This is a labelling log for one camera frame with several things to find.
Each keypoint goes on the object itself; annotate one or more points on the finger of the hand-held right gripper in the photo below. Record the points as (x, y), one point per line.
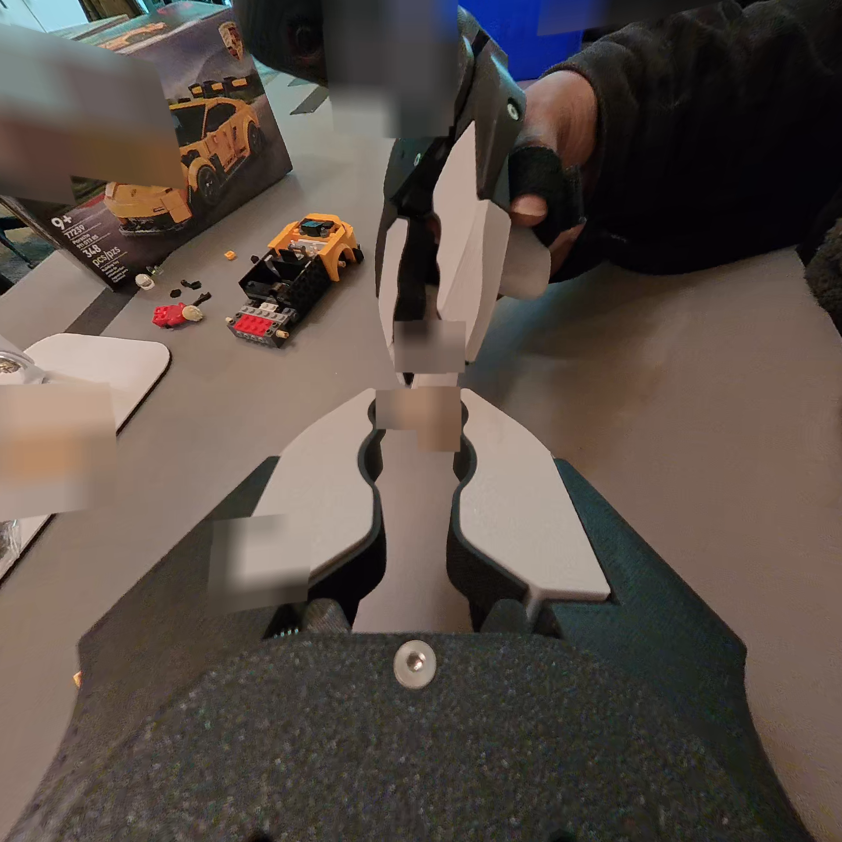
(470, 263)
(391, 276)

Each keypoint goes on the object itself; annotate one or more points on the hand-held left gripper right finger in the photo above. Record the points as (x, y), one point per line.
(526, 526)

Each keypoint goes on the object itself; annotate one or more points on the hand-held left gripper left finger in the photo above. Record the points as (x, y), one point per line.
(329, 487)

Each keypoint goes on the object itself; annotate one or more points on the red black lego chassis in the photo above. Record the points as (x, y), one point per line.
(289, 283)

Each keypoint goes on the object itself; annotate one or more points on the red lego piece cluster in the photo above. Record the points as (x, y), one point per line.
(168, 314)

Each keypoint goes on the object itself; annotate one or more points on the white round lego piece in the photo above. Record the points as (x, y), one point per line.
(145, 281)

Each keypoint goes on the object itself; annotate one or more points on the lego set box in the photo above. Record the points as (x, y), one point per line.
(217, 85)

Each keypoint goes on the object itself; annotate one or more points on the person's right hand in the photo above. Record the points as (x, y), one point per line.
(566, 112)

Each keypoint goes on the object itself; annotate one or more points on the blue plastic bin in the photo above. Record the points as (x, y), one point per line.
(526, 39)

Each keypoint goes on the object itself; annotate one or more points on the wooden book stand white base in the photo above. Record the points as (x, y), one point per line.
(118, 362)

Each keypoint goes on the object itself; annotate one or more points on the clear bag of black parts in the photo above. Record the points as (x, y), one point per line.
(8, 539)

